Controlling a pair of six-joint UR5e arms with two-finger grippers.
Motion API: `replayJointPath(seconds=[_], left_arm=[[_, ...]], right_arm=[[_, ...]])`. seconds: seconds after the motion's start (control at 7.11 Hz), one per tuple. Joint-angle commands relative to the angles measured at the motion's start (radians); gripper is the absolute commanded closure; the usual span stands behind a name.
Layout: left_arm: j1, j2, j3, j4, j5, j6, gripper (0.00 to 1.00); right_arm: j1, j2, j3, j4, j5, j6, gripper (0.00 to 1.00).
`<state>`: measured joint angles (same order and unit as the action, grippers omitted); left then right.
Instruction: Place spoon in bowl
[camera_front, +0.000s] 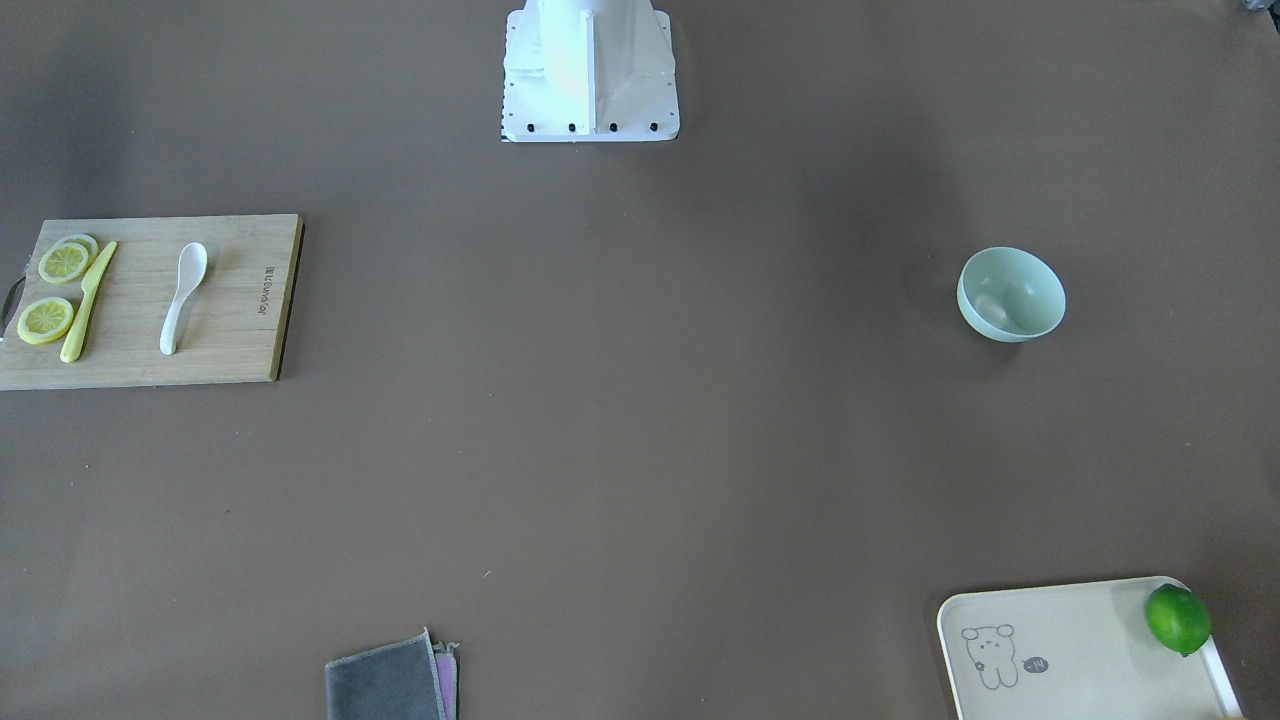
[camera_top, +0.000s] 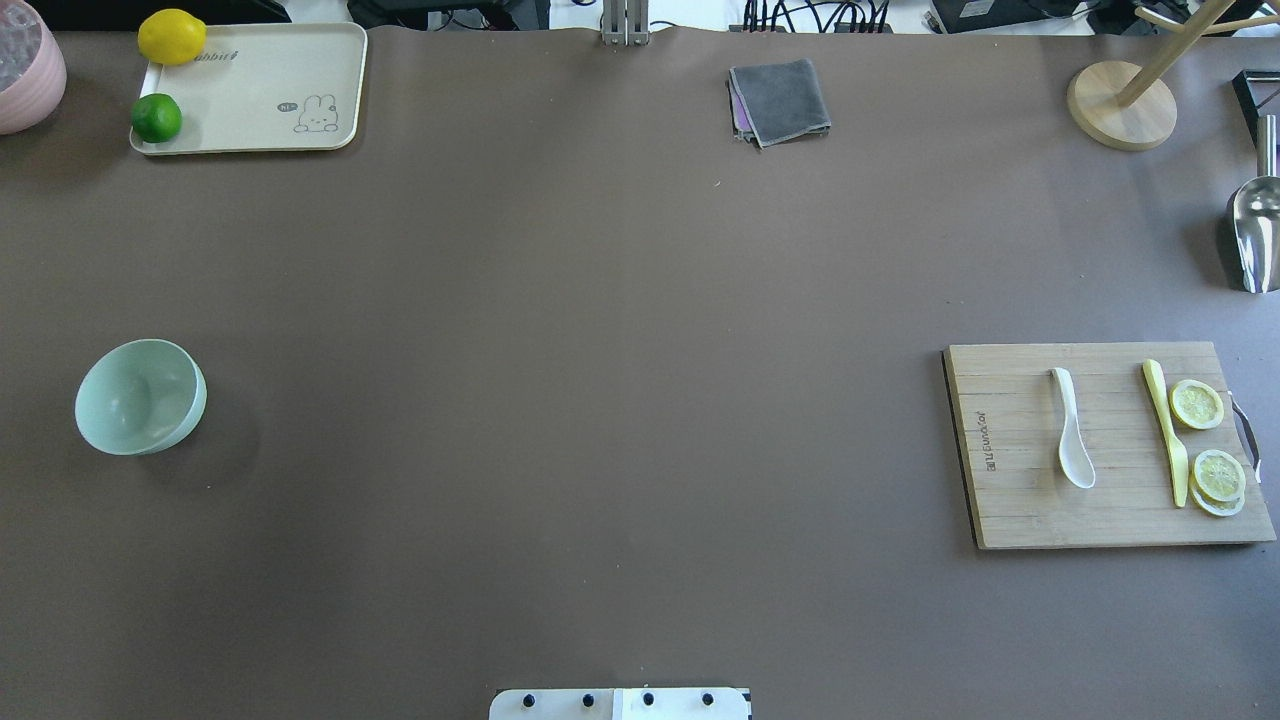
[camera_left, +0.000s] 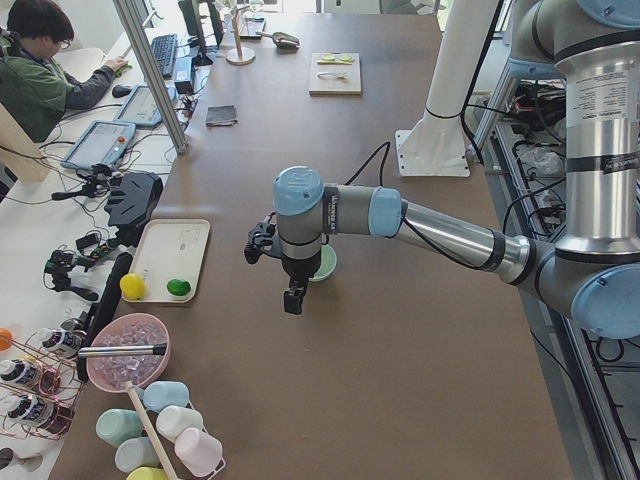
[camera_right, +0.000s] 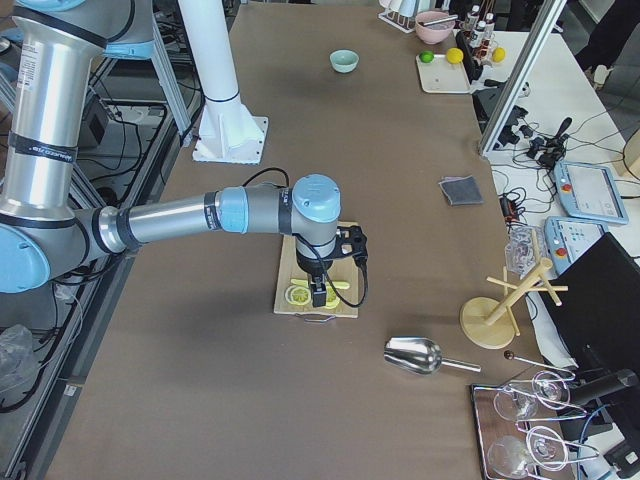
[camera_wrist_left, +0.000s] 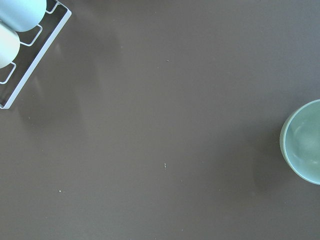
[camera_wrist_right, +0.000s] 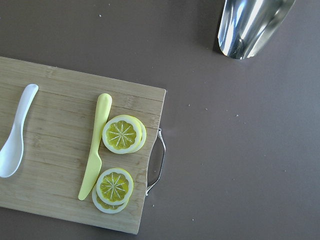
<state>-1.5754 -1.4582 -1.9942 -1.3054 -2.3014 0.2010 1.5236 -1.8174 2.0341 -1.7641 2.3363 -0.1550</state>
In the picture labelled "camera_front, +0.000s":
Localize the pale green bowl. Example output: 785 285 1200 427
956 247 1068 345

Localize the white ceramic spoon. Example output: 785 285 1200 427
157 242 209 356

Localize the grey folded cloth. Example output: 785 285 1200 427
325 628 460 719

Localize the yellow plastic knife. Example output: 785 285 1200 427
59 241 118 363

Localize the green lime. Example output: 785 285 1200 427
1144 583 1212 657

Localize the bamboo cutting board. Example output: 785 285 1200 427
1 214 305 391

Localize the cream tray with bear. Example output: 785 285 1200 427
936 577 1243 719

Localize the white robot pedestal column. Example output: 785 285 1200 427
500 1 681 143

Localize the upper lemon slice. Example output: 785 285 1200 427
38 234 99 284

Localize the lemon slice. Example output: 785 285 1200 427
38 234 99 284
17 296 76 346

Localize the lower lemon slice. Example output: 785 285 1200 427
17 296 76 346

